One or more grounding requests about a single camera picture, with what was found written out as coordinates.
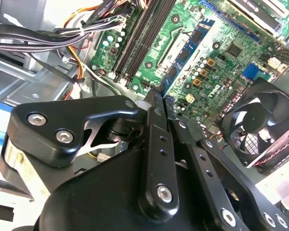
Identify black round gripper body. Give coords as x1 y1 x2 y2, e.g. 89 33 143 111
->
33 146 223 231

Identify blue RAM stick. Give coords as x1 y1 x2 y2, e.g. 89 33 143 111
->
160 19 217 96

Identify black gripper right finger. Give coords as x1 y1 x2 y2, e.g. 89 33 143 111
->
165 95 289 231

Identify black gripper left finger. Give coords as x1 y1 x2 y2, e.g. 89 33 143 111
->
6 86 181 217

